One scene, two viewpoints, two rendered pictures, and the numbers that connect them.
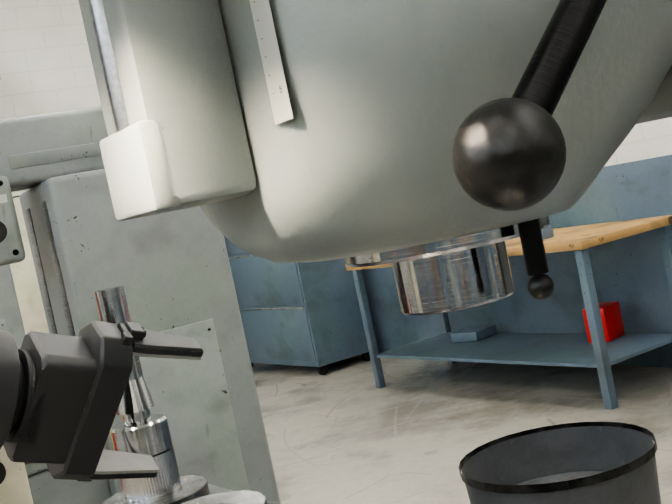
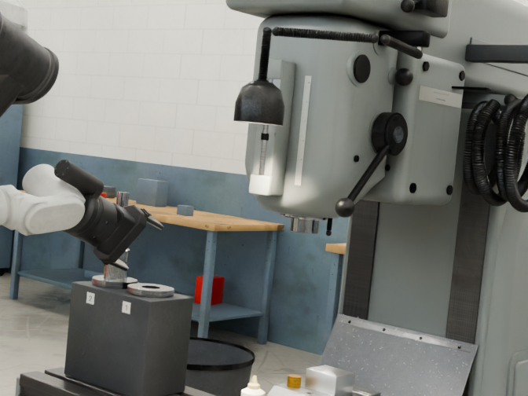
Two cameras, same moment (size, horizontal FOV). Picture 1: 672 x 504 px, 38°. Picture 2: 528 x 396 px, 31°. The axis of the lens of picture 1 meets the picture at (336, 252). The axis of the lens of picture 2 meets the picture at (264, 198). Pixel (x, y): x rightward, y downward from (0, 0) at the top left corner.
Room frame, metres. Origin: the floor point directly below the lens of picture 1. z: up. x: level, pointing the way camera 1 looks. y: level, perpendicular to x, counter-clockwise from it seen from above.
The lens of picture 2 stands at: (-1.05, 0.54, 1.41)
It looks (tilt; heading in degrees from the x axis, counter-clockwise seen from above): 3 degrees down; 341
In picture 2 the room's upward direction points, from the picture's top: 6 degrees clockwise
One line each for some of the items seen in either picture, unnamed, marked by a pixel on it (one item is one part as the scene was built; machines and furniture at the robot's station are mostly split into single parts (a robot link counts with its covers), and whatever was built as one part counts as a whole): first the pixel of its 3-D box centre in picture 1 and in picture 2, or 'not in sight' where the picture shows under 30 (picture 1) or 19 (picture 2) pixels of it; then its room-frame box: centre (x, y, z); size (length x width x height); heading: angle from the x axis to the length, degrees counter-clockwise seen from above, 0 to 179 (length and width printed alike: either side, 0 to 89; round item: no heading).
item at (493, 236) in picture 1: (444, 236); (306, 215); (0.41, -0.05, 1.31); 0.09 x 0.09 x 0.01
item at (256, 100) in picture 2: not in sight; (260, 101); (0.25, 0.11, 1.48); 0.07 x 0.07 x 0.06
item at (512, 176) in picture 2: not in sight; (495, 148); (0.38, -0.38, 1.45); 0.18 x 0.16 x 0.21; 122
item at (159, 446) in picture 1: (147, 463); (116, 265); (0.80, 0.19, 1.15); 0.05 x 0.05 x 0.05
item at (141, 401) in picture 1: (123, 355); (120, 220); (0.80, 0.19, 1.24); 0.03 x 0.03 x 0.11
